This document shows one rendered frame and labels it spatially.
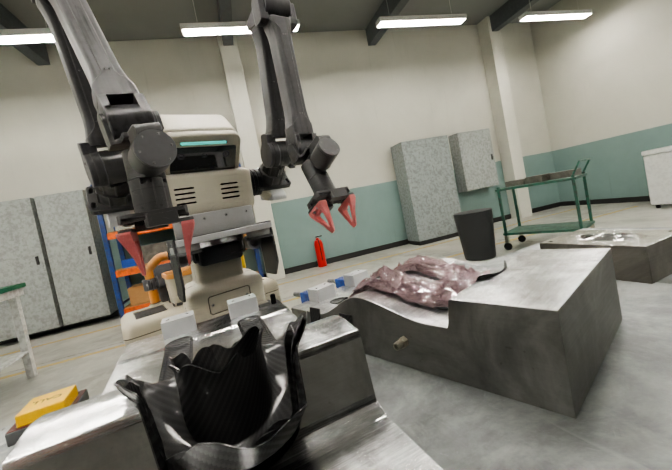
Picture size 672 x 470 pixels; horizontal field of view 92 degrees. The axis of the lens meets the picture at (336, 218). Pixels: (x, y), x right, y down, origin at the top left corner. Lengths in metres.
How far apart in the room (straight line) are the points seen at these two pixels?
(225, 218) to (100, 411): 0.71
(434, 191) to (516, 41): 4.33
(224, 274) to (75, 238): 5.16
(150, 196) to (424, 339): 0.47
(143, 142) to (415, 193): 5.87
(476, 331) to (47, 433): 0.40
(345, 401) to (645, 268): 0.63
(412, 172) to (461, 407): 5.91
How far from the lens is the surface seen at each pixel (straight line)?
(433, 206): 6.43
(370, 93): 6.89
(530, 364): 0.43
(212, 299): 1.00
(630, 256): 0.82
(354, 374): 0.33
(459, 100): 7.85
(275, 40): 0.98
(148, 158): 0.54
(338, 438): 0.33
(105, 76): 0.69
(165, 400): 0.37
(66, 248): 6.16
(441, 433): 0.42
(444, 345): 0.47
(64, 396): 0.73
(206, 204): 1.00
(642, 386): 0.51
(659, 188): 7.22
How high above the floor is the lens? 1.05
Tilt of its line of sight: 2 degrees down
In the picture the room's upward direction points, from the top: 11 degrees counter-clockwise
